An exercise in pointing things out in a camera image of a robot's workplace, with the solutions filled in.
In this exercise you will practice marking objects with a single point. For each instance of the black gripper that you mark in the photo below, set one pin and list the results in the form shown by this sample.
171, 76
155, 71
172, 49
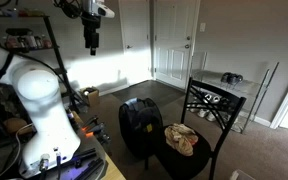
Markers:
91, 24

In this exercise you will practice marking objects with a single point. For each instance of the peach shirt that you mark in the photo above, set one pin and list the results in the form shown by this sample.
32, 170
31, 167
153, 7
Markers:
181, 138

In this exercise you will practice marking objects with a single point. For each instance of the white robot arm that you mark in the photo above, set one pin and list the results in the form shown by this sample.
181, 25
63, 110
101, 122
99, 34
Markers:
37, 87

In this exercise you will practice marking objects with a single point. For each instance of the black mesh laundry basket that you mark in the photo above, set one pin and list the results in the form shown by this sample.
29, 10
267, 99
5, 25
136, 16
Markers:
137, 118

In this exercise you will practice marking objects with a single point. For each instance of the cardboard box on floor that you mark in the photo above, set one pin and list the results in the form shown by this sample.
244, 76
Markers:
91, 95

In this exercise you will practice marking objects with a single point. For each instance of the white interior door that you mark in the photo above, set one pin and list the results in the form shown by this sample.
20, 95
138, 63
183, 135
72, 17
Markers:
134, 16

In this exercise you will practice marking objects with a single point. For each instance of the orange black bar clamp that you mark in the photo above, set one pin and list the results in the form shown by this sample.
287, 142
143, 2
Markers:
92, 120

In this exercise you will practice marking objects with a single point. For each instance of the white entry door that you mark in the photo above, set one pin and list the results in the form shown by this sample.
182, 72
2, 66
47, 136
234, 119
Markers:
174, 20

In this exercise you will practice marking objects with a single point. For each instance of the black metal shelving unit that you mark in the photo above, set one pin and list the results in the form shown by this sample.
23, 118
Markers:
23, 48

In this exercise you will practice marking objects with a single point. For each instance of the white sneaker pair floor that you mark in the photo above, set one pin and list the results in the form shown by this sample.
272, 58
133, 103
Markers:
199, 111

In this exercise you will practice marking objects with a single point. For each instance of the black sneakers middle shelf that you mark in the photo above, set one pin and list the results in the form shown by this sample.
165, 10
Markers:
214, 99

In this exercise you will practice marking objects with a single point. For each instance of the black sneakers shelf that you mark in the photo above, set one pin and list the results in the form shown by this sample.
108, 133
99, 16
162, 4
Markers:
214, 99
231, 78

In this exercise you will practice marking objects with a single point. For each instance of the black metal chair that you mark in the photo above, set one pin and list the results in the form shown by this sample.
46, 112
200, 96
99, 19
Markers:
181, 167

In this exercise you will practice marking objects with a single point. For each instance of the black sneakers top shelf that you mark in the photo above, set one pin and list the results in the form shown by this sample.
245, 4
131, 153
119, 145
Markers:
231, 78

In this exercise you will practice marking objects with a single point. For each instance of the white light switch plate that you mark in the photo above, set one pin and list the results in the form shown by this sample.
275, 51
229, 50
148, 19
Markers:
202, 27

